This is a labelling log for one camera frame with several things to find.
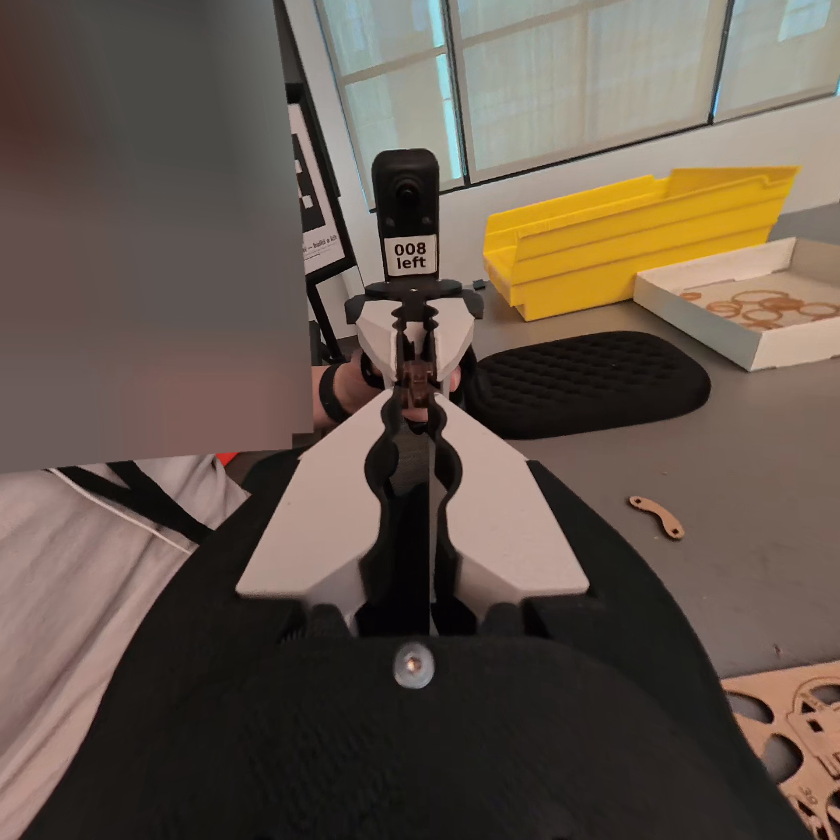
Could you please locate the yellow plastic storage bin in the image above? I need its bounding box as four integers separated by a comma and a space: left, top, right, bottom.
482, 165, 803, 322

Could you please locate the large frosted window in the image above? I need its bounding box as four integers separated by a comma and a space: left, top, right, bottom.
314, 0, 840, 194

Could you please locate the black wristband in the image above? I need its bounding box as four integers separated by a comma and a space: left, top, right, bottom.
320, 363, 354, 424

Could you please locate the black metal stand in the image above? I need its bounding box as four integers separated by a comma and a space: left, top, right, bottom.
305, 266, 365, 365

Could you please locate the black lanyard strap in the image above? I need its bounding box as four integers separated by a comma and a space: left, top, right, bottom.
49, 459, 217, 549

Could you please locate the curved wooden link piece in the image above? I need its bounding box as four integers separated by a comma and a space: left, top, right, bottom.
628, 495, 685, 541

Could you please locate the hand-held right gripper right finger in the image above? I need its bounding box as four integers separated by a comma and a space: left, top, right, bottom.
430, 392, 589, 623

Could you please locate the black framed tag sign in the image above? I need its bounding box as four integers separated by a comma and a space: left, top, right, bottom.
285, 82, 358, 284

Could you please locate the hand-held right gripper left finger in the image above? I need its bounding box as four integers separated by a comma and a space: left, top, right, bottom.
235, 387, 398, 626

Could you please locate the person's left hand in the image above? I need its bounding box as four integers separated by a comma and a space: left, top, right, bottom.
344, 354, 395, 421

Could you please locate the white cardboard tray box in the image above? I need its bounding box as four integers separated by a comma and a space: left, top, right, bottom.
633, 236, 840, 373

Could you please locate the laser-cut plywood parts sheet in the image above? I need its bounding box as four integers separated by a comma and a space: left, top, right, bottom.
718, 659, 840, 840

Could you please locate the black mesh wrist pad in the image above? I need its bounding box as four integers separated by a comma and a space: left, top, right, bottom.
469, 330, 713, 441

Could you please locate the small wooden gear assembly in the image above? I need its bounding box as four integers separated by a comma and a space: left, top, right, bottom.
400, 360, 434, 403

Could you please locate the pile of wooden rings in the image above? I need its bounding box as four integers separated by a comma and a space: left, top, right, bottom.
679, 287, 840, 332

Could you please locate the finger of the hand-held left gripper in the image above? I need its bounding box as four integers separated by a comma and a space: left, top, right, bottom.
427, 302, 475, 396
355, 302, 403, 388

